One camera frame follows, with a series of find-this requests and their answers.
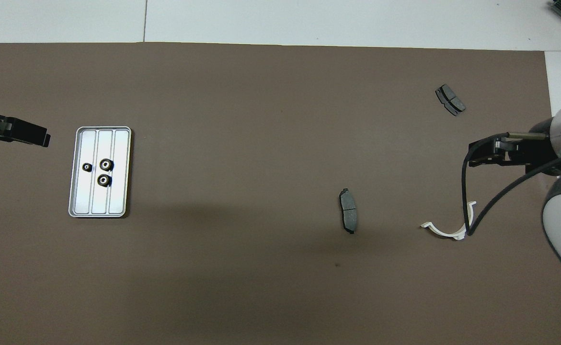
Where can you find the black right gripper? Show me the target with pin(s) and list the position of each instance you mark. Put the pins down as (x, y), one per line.
(534, 151)

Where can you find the small black bearing gear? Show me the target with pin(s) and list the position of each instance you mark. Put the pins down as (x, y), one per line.
(87, 166)

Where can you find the large black bearing gear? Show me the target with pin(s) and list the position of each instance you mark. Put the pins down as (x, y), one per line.
(107, 165)
(104, 180)

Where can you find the silver metal tray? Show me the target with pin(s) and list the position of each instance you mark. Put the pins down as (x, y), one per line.
(117, 201)

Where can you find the short dark grey brake pad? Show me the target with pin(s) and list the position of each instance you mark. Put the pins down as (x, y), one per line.
(451, 99)

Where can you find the long dark grey brake pad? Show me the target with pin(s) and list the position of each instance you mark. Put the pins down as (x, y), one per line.
(349, 213)

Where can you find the brown table mat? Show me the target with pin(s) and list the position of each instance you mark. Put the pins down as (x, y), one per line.
(261, 143)

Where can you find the white curved plastic bracket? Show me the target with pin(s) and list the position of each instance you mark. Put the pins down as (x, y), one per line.
(440, 231)

